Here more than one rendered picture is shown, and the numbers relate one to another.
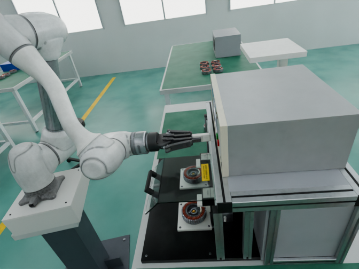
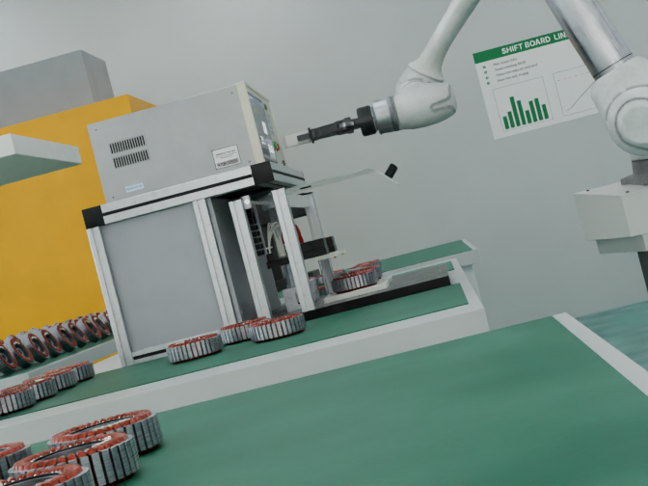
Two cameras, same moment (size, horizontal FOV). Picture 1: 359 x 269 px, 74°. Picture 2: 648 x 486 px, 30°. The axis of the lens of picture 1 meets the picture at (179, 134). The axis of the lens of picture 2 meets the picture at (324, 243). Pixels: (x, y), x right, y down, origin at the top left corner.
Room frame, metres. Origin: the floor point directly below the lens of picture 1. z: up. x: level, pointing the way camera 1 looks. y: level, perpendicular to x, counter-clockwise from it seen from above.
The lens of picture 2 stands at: (3.79, -0.20, 0.91)
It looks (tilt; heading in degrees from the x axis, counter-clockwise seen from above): 0 degrees down; 178
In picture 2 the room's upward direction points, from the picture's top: 14 degrees counter-clockwise
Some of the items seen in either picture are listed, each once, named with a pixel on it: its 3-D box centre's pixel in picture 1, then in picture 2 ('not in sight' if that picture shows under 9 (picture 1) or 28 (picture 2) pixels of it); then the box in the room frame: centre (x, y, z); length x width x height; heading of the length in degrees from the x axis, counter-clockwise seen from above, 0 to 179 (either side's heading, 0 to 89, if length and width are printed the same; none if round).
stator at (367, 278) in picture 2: not in sight; (354, 281); (0.94, -0.04, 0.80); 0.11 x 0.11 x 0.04
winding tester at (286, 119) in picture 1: (266, 113); (193, 149); (0.76, -0.34, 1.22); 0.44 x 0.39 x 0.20; 172
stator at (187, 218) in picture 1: (193, 212); (361, 276); (0.70, -0.01, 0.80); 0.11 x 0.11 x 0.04
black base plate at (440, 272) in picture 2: (197, 197); (356, 296); (0.82, -0.04, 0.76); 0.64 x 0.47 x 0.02; 172
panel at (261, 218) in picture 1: (246, 170); (248, 257); (0.79, -0.28, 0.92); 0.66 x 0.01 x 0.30; 172
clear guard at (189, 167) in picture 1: (189, 181); (337, 189); (0.66, -0.01, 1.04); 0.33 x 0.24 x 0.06; 82
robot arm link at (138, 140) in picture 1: (141, 142); (384, 116); (0.76, 0.15, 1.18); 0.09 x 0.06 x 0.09; 172
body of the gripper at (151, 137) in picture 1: (160, 141); (356, 123); (0.75, 0.08, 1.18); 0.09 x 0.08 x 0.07; 82
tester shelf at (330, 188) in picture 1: (263, 138); (205, 197); (0.78, -0.34, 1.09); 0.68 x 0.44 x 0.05; 172
